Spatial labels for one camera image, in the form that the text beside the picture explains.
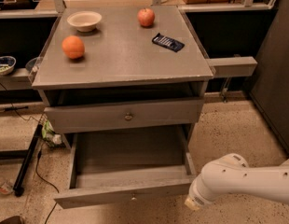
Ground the grey drawer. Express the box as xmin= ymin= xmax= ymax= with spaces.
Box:
xmin=55 ymin=125 xmax=196 ymax=209
xmin=45 ymin=98 xmax=204 ymax=133

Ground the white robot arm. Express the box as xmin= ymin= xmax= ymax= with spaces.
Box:
xmin=185 ymin=153 xmax=289 ymax=211

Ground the grey top drawer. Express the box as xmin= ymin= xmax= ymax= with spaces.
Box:
xmin=45 ymin=98 xmax=204 ymax=133

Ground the grey wooden drawer cabinet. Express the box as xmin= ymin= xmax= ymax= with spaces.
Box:
xmin=32 ymin=6 xmax=213 ymax=146

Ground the grey side shelf bar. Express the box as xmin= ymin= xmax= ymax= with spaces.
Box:
xmin=207 ymin=56 xmax=257 ymax=78

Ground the green white crumpled bag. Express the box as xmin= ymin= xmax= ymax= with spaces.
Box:
xmin=41 ymin=120 xmax=62 ymax=147

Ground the dark blue snack packet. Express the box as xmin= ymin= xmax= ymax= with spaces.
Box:
xmin=152 ymin=33 xmax=185 ymax=52

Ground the black metal stand leg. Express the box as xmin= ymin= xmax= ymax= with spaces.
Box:
xmin=13 ymin=124 xmax=42 ymax=197

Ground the crumpled plastic wrapper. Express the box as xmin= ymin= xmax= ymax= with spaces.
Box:
xmin=0 ymin=176 xmax=13 ymax=195

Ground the red apple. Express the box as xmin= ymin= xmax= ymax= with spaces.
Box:
xmin=137 ymin=8 xmax=155 ymax=27

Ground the orange fruit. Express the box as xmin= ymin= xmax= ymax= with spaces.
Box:
xmin=62 ymin=35 xmax=85 ymax=59

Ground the small clear bowl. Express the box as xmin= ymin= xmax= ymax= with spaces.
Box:
xmin=25 ymin=57 xmax=43 ymax=73

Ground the white empty bowl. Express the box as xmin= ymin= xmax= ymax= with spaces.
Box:
xmin=67 ymin=11 xmax=102 ymax=32

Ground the blue patterned bowl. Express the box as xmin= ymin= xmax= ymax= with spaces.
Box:
xmin=0 ymin=56 xmax=16 ymax=76

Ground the black floor cable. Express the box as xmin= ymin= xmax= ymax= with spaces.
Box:
xmin=35 ymin=149 xmax=61 ymax=224

